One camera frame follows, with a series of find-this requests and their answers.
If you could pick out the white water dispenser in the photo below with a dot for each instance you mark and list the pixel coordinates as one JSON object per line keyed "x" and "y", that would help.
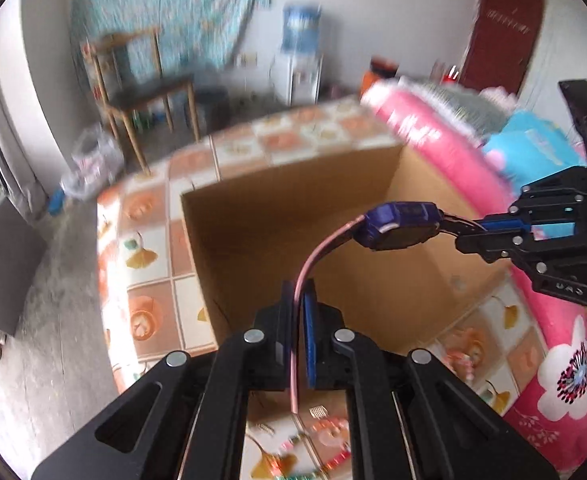
{"x": 298, "y": 77}

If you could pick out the grey-green cloth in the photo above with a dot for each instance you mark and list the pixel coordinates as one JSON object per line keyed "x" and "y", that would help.
{"x": 468, "y": 107}

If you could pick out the clear plastic bag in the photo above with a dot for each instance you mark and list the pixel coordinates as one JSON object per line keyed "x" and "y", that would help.
{"x": 93, "y": 160}

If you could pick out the dark red door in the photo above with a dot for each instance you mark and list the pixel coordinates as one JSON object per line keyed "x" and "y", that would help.
{"x": 501, "y": 45}

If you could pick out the teal floral hanging cloth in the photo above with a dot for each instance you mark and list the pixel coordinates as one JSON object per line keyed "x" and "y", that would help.
{"x": 173, "y": 0}

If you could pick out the light blue blanket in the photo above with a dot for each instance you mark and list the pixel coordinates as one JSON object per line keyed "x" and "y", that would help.
{"x": 533, "y": 145}

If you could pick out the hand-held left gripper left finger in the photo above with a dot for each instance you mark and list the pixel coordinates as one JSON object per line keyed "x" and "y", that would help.
{"x": 287, "y": 320}

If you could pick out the brown cardboard box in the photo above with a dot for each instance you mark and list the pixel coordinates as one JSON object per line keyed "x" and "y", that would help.
{"x": 253, "y": 230}

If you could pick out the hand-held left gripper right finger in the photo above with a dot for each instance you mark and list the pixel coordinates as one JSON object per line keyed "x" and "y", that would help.
{"x": 311, "y": 340}

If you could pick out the metal hook rail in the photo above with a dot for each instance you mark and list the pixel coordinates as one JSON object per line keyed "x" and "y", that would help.
{"x": 509, "y": 20}

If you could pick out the dark bin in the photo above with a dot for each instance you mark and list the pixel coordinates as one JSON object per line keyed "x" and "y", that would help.
{"x": 213, "y": 100}

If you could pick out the small blue bottle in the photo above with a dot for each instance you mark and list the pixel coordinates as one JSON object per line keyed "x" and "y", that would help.
{"x": 55, "y": 205}

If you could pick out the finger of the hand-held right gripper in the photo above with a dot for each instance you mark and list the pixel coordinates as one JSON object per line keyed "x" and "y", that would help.
{"x": 548, "y": 195}
{"x": 483, "y": 247}

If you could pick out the pink floral blanket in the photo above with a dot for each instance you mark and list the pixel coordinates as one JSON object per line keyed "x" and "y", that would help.
{"x": 538, "y": 340}

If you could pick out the grey curtain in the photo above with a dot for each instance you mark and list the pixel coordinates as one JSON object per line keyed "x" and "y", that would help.
{"x": 3, "y": 135}

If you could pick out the multicoloured bead strand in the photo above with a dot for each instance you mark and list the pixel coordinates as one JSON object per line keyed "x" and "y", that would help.
{"x": 336, "y": 460}

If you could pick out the black board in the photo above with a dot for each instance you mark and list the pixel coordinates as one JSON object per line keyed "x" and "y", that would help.
{"x": 5, "y": 270}

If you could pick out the wooden chair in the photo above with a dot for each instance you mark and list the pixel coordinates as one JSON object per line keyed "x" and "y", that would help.
{"x": 148, "y": 92}

